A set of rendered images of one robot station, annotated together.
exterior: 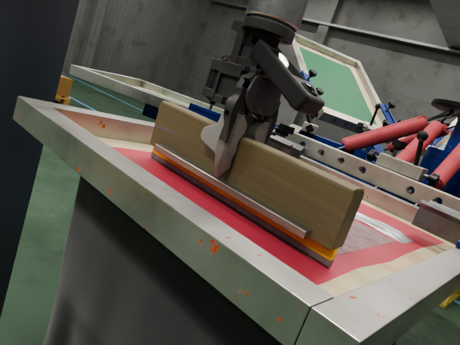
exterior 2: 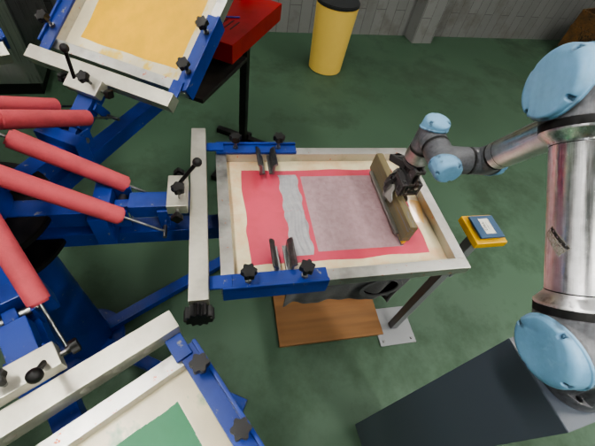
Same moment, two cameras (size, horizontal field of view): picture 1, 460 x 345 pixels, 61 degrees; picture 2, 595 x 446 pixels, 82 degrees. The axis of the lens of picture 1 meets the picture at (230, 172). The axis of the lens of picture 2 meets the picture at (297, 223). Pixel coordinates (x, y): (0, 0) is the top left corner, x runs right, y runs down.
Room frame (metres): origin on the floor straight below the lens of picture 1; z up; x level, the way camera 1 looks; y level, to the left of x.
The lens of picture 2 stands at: (1.47, 0.20, 1.86)
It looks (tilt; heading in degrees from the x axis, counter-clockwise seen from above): 51 degrees down; 211
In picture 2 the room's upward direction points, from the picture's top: 13 degrees clockwise
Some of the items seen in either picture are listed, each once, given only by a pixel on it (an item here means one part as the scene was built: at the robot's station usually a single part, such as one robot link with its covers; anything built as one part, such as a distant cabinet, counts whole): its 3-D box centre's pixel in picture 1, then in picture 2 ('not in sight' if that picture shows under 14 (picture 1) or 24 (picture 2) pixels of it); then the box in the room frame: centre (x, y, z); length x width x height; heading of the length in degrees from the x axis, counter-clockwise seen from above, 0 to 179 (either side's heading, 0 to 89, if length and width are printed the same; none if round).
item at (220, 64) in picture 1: (251, 69); (408, 174); (0.56, 0.02, 1.14); 0.09 x 0.08 x 0.12; 52
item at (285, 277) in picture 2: not in sight; (275, 282); (1.07, -0.06, 0.97); 0.30 x 0.05 x 0.07; 141
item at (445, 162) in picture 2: not in sight; (447, 159); (0.61, 0.10, 1.29); 0.11 x 0.11 x 0.08; 47
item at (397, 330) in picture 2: not in sight; (428, 288); (0.35, 0.32, 0.48); 0.22 x 0.22 x 0.96; 51
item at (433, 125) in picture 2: not in sight; (430, 135); (0.56, 0.02, 1.30); 0.09 x 0.08 x 0.11; 47
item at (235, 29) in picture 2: not in sight; (219, 18); (0.22, -1.31, 1.06); 0.61 x 0.46 x 0.12; 21
